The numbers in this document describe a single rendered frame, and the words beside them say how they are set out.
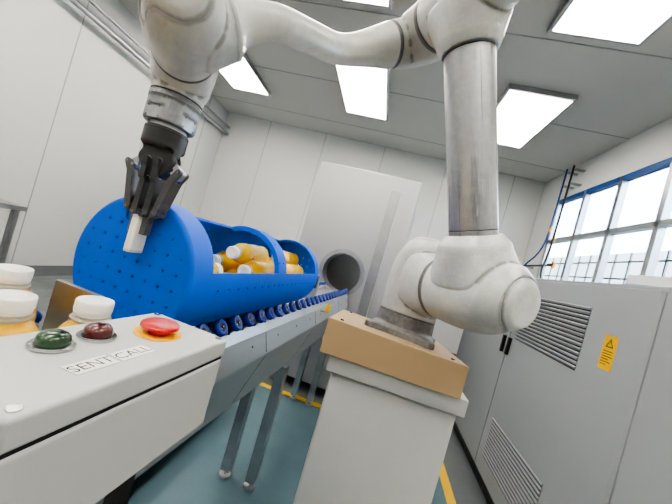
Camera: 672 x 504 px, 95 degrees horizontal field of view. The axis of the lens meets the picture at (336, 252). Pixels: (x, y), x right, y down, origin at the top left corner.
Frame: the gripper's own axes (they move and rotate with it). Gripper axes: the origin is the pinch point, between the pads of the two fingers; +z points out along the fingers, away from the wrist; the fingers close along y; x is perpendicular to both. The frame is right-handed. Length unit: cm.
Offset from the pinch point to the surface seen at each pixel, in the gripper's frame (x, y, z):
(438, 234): 522, 86, -92
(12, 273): -18.5, 2.2, 7.2
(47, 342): -30.2, 26.0, 5.4
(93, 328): -26.7, 25.7, 5.1
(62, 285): -6.5, -5.1, 11.4
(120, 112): 270, -355, -108
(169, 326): -21.2, 28.4, 4.9
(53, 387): -32.7, 30.6, 6.1
